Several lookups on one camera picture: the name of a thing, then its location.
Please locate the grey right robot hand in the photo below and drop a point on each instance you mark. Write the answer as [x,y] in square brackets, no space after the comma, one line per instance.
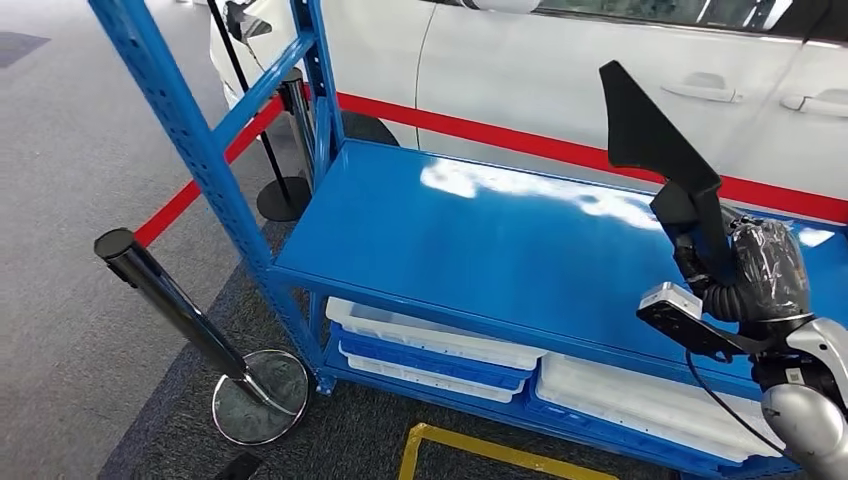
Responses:
[772,272]

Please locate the black plastic frame part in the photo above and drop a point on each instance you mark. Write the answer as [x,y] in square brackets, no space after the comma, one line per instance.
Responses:
[642,132]

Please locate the blue steel shelf rack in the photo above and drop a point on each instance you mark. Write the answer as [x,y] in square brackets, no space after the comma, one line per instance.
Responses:
[464,252]

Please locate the white plastic tray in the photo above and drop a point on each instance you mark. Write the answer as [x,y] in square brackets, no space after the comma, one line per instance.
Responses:
[424,381]
[629,391]
[430,338]
[596,414]

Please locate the red barrier belt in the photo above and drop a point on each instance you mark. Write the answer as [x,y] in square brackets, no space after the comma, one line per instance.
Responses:
[497,136]
[166,215]

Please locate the white car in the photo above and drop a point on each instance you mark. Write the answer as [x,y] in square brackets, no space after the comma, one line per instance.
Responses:
[530,66]

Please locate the thin black pole stand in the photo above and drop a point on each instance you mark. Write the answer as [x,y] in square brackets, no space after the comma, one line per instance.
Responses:
[285,202]

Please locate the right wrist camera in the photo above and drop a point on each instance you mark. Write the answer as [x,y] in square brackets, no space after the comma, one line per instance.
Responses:
[669,298]

